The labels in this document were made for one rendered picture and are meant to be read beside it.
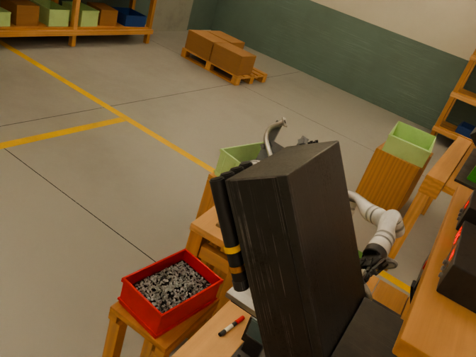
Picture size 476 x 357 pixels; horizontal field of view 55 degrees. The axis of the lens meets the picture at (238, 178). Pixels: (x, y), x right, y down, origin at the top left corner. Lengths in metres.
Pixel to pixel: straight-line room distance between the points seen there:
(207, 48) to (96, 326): 5.39
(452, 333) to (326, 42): 8.22
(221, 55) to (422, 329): 6.50
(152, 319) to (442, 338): 0.99
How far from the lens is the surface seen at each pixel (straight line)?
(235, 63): 7.04
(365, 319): 1.38
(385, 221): 1.71
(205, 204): 2.77
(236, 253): 1.17
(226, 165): 2.61
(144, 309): 1.65
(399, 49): 8.57
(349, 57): 8.83
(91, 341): 2.68
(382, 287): 2.20
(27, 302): 2.85
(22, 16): 6.51
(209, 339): 1.59
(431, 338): 0.94
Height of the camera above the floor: 2.07
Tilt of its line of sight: 28 degrees down
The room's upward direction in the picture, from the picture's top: 18 degrees clockwise
